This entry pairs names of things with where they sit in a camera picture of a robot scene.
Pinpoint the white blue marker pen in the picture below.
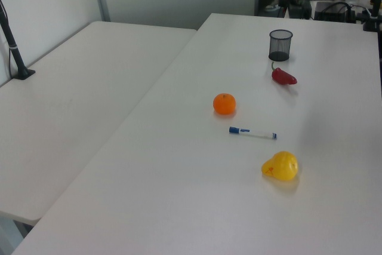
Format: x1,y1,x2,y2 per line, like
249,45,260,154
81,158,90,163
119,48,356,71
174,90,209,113
229,126,279,141

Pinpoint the black mesh pen cup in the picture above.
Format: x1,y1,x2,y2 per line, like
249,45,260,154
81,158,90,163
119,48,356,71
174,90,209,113
268,29,294,62

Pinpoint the orange mandarin fruit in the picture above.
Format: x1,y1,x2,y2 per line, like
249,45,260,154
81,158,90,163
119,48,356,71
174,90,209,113
212,93,238,116

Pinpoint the red chili pepper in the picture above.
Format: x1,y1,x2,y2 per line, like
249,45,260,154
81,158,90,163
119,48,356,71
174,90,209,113
270,61,298,86

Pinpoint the white side table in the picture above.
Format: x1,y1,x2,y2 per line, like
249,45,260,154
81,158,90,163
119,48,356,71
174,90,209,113
0,21,198,226

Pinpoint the black electronics box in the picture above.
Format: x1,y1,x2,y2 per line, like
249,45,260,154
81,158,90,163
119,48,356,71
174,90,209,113
314,1,358,24

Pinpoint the black pole with base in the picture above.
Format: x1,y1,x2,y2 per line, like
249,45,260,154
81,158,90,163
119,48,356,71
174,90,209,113
0,0,36,81

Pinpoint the black camera stand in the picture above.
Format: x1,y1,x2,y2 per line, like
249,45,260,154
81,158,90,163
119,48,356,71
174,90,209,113
362,0,382,32

